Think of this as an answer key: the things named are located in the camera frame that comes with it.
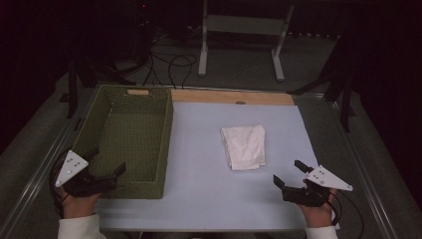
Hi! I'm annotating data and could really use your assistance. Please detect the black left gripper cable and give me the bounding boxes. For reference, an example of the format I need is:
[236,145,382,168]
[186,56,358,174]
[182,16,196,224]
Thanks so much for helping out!
[49,158,69,218]

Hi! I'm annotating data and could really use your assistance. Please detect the green woven basket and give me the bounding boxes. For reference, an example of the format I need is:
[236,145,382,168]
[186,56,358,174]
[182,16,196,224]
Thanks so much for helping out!
[71,84,174,200]

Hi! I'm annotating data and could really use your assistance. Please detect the white cloth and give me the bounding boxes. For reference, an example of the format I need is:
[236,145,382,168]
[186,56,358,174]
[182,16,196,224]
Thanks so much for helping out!
[220,123,267,172]

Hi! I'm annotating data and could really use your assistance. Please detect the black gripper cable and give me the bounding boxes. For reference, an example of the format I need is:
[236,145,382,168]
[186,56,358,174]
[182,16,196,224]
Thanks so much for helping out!
[327,190,365,239]
[49,158,69,218]

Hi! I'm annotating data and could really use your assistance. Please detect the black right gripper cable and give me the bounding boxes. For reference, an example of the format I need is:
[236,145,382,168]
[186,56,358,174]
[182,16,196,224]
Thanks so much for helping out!
[327,190,365,239]

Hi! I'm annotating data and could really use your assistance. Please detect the white metal stand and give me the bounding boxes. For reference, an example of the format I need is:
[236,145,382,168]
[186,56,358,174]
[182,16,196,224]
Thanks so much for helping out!
[197,0,296,83]

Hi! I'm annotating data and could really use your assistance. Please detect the person's right hand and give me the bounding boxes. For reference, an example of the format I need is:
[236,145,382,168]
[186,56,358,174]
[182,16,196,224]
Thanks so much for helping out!
[298,188,338,229]

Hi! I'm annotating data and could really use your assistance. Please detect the black stand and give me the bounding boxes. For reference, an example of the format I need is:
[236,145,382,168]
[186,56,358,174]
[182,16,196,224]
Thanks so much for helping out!
[286,31,356,133]
[59,54,137,120]

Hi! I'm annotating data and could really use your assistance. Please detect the black floor cable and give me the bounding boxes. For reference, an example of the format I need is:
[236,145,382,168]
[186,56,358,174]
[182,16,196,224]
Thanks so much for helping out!
[143,31,164,88]
[166,54,199,90]

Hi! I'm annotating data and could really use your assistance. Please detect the metal table frame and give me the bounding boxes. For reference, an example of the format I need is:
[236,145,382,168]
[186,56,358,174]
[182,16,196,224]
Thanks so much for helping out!
[0,83,401,239]

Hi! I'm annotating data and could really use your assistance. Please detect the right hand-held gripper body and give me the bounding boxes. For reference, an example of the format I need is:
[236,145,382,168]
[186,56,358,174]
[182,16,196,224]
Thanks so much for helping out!
[282,164,353,208]

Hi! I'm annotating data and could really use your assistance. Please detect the person's left hand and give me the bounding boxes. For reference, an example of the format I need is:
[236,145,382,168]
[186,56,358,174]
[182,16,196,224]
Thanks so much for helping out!
[61,191,101,220]

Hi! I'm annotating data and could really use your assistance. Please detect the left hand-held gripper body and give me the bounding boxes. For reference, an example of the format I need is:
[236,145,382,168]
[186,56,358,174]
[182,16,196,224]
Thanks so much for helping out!
[55,149,117,198]

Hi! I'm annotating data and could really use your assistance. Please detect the light blue mat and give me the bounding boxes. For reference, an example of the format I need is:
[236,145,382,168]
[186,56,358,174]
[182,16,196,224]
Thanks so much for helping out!
[95,101,320,232]

